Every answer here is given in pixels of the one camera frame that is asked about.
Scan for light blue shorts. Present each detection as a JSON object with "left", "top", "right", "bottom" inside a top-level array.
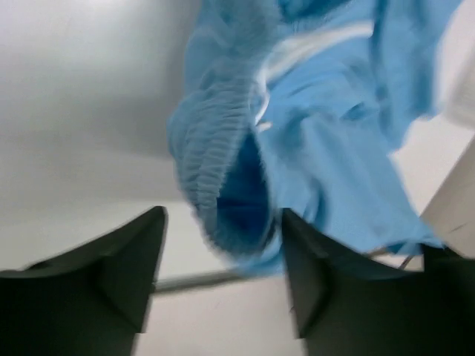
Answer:
[{"left": 167, "top": 1, "right": 459, "bottom": 274}]

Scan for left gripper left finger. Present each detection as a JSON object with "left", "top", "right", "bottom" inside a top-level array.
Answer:
[{"left": 1, "top": 206, "right": 168, "bottom": 356}]

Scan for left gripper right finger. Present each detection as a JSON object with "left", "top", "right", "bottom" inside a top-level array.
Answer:
[{"left": 282, "top": 209, "right": 474, "bottom": 356}]

